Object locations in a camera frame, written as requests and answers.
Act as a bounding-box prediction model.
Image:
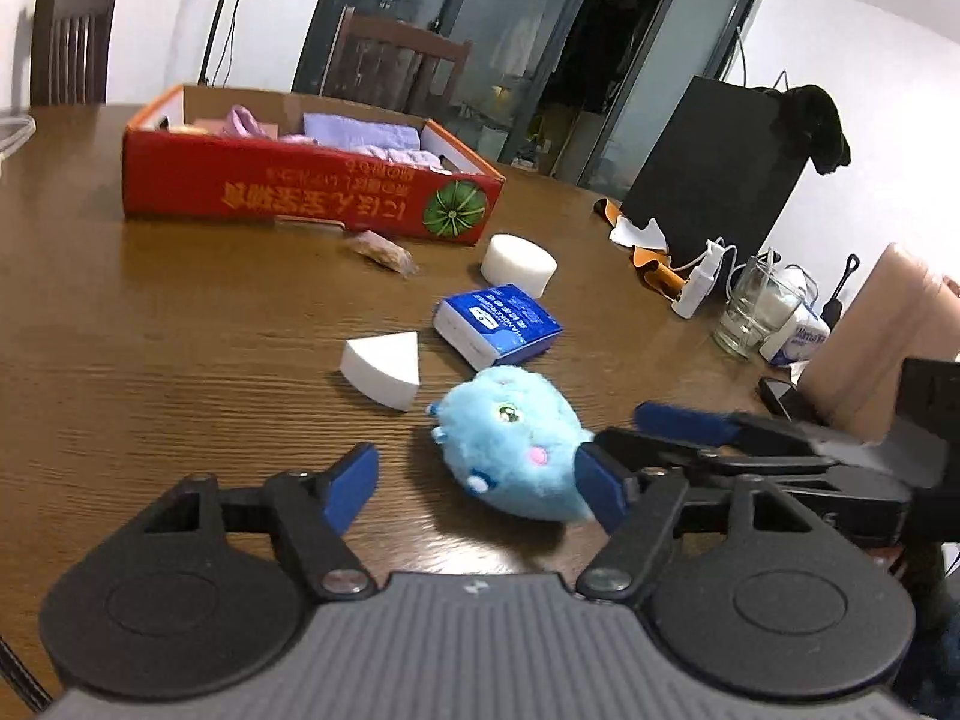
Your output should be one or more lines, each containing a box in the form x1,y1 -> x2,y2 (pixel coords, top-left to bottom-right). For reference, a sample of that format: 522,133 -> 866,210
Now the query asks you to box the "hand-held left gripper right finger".
574,441 -> 826,605

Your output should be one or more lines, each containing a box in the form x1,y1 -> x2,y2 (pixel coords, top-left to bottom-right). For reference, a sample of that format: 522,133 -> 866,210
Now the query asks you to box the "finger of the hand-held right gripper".
592,426 -> 912,505
634,401 -> 835,460

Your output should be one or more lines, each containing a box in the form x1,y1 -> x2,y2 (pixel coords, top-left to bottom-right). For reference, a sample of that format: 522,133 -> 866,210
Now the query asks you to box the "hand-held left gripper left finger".
139,441 -> 380,605

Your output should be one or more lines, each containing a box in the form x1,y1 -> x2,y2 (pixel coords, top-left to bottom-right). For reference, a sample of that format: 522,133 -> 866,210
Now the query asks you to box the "blue plush toy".
426,365 -> 601,524

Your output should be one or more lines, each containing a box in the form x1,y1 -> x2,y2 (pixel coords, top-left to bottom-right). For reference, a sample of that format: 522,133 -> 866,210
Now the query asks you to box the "red cardboard box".
122,84 -> 506,247

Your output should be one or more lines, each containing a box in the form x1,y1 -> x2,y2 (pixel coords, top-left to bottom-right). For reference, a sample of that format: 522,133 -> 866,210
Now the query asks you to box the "light purple plush toy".
214,106 -> 283,140

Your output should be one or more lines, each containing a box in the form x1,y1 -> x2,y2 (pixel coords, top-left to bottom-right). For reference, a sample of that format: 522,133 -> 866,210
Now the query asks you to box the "person's right forearm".
795,242 -> 960,445

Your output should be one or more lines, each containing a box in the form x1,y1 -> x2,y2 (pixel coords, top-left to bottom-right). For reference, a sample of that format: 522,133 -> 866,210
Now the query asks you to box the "black phone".
757,375 -> 826,422

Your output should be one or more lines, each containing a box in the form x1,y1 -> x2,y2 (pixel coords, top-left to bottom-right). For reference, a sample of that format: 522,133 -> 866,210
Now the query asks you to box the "white wedge sponge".
340,331 -> 421,413

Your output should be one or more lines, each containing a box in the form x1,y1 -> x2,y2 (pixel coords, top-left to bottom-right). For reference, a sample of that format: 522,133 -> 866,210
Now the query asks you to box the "clear glass cup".
712,255 -> 803,359

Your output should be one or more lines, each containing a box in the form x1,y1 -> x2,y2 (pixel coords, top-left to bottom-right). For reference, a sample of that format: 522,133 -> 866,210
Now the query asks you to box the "white charger adapter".
671,238 -> 737,319

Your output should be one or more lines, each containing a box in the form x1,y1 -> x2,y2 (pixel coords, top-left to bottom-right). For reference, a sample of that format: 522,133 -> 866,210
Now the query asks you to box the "white tissue box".
759,266 -> 832,368

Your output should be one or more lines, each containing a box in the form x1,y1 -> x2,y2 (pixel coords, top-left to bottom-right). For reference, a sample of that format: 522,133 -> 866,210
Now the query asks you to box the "orange packet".
592,196 -> 688,302

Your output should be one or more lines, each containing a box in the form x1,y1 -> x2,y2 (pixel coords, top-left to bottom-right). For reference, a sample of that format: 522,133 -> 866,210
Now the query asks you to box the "blue tissue pack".
433,284 -> 563,371

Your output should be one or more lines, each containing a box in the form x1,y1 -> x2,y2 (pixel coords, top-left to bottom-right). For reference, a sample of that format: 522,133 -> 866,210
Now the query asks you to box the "white round sponge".
481,234 -> 558,299

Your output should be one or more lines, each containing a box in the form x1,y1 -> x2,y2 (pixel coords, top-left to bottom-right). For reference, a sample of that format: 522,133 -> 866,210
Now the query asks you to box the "small pink wrapped packet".
345,232 -> 418,277

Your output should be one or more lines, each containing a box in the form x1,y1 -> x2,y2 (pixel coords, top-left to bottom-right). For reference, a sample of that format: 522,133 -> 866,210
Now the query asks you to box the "black monitor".
622,76 -> 809,271

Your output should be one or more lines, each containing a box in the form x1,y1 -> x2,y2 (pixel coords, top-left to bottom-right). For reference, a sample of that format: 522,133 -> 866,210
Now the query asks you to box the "black jacket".
772,84 -> 853,176

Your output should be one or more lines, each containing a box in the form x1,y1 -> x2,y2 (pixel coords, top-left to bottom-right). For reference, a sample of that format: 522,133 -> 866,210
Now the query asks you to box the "purple folded cloth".
302,112 -> 421,158

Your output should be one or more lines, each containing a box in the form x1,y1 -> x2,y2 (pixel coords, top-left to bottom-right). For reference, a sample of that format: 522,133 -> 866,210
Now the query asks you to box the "sliding glass door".
291,0 -> 766,188

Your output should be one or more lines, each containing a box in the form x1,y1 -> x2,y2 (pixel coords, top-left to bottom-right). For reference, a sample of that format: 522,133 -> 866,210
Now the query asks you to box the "dark wooden chair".
326,6 -> 473,121
30,0 -> 119,107

